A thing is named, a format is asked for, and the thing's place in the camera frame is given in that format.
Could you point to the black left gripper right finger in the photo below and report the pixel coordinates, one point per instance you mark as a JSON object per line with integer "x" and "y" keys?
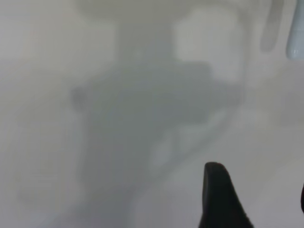
{"x": 303, "y": 199}

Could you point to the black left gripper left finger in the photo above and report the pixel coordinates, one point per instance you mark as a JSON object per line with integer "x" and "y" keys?
{"x": 218, "y": 202}

